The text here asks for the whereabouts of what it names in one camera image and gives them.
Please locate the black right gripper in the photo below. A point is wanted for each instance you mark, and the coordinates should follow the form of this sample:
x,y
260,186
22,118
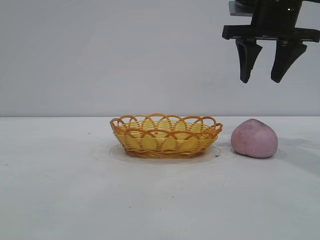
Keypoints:
x,y
273,17

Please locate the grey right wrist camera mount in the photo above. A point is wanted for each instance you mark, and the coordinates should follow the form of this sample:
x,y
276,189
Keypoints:
x,y
240,10

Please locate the pink peach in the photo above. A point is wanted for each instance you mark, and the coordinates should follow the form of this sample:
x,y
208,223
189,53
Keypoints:
x,y
253,140

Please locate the clear round plastic mat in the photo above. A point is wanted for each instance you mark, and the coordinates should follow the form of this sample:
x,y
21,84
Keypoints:
x,y
117,155

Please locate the yellow woven wicker basket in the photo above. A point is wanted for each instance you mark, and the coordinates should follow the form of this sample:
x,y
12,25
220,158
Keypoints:
x,y
162,147

